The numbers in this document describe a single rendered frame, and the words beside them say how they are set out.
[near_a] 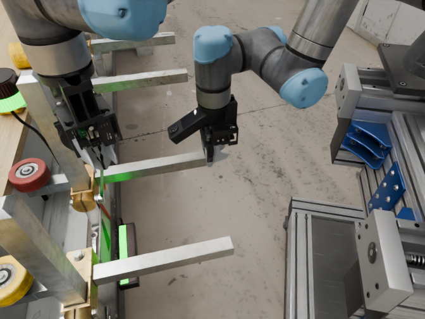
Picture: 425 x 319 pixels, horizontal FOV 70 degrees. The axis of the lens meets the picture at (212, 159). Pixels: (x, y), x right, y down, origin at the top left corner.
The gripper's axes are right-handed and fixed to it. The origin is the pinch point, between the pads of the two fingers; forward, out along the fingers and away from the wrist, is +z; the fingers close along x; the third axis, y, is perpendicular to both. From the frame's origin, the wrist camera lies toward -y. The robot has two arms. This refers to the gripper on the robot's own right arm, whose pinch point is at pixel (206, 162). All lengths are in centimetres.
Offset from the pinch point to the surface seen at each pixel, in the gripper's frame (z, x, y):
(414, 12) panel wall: 45, 167, 217
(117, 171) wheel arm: -4.0, -1.0, -22.6
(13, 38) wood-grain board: -8, 73, -59
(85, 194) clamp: -5.0, -7.2, -29.5
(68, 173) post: -11.4, -5.9, -31.1
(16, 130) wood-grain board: -8, 16, -47
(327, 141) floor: 84, 75, 99
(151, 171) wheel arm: -2.4, -1.6, -14.6
